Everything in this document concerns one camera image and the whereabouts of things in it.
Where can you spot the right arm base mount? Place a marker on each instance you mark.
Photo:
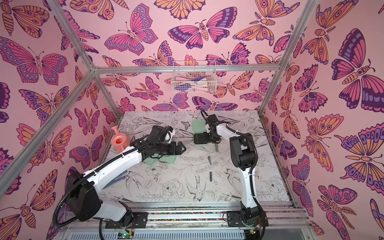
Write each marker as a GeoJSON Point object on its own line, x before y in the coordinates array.
{"type": "Point", "coordinates": [242, 220]}

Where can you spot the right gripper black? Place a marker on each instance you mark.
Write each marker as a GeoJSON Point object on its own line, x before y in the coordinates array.
{"type": "Point", "coordinates": [204, 138]}

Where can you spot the blue dotted work glove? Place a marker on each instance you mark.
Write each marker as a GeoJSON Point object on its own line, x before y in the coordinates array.
{"type": "Point", "coordinates": [117, 179]}

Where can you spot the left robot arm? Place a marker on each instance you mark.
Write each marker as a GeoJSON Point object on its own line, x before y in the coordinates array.
{"type": "Point", "coordinates": [81, 200]}

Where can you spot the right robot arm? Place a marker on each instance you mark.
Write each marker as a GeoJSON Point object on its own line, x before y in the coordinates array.
{"type": "Point", "coordinates": [244, 157]}

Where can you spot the green nail clipper case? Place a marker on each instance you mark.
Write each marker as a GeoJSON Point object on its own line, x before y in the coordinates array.
{"type": "Point", "coordinates": [150, 161]}

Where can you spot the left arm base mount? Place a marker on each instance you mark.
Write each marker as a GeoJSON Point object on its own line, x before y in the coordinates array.
{"type": "Point", "coordinates": [137, 220]}

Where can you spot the pink watering can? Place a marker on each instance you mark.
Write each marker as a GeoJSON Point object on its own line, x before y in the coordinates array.
{"type": "Point", "coordinates": [119, 140]}

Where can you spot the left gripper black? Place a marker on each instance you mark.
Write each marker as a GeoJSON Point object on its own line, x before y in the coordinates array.
{"type": "Point", "coordinates": [173, 152]}

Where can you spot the green circuit board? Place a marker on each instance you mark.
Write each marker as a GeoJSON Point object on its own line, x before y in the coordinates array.
{"type": "Point", "coordinates": [125, 235]}

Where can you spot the white wire wall basket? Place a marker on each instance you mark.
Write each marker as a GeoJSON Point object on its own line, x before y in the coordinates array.
{"type": "Point", "coordinates": [194, 77]}

